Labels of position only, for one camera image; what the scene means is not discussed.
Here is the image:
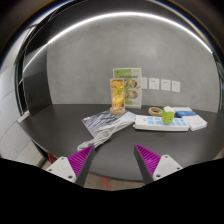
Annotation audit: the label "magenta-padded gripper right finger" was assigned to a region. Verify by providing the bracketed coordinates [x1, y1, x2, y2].
[133, 143, 184, 185]

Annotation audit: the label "white ceiling light strip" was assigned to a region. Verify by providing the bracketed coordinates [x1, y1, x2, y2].
[23, 11, 213, 73]

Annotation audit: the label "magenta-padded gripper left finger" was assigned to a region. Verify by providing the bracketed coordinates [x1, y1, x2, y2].
[45, 145, 96, 188]

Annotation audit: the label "white booklet with blue band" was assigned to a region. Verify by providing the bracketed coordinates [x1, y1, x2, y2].
[171, 106, 208, 132]

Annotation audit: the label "red metal stool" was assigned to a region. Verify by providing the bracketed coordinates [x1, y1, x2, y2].
[101, 177, 110, 191]
[48, 153, 58, 165]

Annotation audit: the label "beige tape roll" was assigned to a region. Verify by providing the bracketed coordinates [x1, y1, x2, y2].
[147, 106, 164, 117]

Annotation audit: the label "green menu sign stand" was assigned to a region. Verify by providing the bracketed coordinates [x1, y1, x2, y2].
[112, 67, 143, 110]

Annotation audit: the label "white power strip blue sockets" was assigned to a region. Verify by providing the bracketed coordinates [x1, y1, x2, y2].
[133, 114, 190, 132]

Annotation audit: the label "green and white charger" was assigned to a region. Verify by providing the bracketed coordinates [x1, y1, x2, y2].
[161, 105, 176, 125]

